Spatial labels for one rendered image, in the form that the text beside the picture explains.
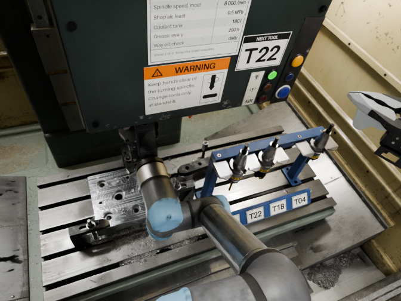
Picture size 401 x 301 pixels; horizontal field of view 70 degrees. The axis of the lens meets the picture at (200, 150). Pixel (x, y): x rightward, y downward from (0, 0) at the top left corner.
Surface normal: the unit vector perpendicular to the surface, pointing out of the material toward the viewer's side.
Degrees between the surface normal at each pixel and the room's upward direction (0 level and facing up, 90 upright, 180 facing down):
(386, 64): 90
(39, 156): 0
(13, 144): 0
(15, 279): 24
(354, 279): 17
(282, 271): 43
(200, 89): 90
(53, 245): 0
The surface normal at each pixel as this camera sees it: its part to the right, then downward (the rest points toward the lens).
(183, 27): 0.36, 0.76
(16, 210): 0.49, -0.65
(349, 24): -0.93, 0.21
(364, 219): -0.27, -0.47
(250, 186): 0.12, -0.61
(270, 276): 0.09, -0.97
